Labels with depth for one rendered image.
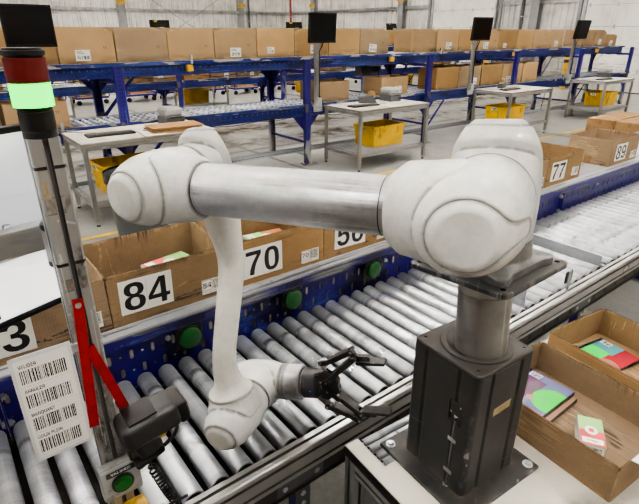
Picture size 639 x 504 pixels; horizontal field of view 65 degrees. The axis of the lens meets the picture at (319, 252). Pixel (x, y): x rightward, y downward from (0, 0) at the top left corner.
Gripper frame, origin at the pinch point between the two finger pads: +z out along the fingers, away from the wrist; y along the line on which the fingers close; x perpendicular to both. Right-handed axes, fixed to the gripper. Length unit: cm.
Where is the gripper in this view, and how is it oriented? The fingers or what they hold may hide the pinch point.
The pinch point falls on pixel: (383, 387)
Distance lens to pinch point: 124.8
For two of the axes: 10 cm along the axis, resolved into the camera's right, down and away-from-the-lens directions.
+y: 1.4, 9.5, 2.8
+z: 9.4, -0.3, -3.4
